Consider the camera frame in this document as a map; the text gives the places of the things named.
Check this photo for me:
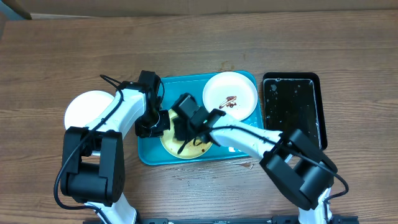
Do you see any yellow plate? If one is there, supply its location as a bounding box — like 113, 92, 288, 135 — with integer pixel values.
160, 109, 213, 159

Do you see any white plate with sauce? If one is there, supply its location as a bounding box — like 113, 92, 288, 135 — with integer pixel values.
202, 72, 258, 121

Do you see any white front plate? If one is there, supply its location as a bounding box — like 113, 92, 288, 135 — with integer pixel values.
64, 90, 114, 129

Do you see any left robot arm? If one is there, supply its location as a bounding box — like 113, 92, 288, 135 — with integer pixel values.
53, 80, 168, 223

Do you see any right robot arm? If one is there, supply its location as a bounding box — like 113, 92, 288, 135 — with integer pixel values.
173, 107, 337, 223

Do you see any black water tray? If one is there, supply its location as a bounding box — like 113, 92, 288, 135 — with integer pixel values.
262, 72, 328, 150

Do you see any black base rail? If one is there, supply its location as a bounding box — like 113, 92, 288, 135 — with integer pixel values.
82, 215, 359, 224

